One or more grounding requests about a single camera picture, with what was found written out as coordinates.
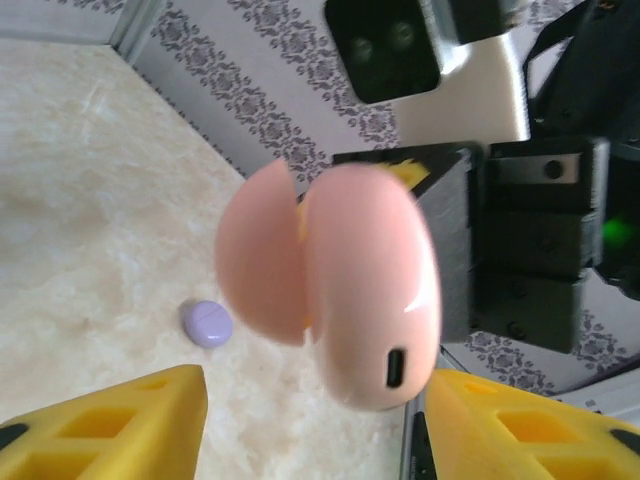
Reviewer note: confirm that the aluminium frame post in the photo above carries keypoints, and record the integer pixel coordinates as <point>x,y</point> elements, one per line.
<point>140,25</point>

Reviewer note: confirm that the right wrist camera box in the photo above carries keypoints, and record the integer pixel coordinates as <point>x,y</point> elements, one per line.
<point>385,50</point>

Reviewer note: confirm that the pink earbud charging case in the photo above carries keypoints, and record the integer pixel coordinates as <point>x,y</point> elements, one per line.
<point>370,280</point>

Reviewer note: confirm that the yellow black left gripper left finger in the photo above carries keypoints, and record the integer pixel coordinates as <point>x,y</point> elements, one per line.
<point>110,430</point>

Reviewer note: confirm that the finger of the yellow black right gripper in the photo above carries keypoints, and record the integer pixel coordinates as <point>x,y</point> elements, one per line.
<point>452,250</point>
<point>301,220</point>

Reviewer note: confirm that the purple earbud charging case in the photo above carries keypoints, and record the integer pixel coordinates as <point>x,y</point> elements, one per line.
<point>207,325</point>

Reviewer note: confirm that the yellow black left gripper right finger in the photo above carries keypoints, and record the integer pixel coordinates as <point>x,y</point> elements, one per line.
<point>525,435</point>

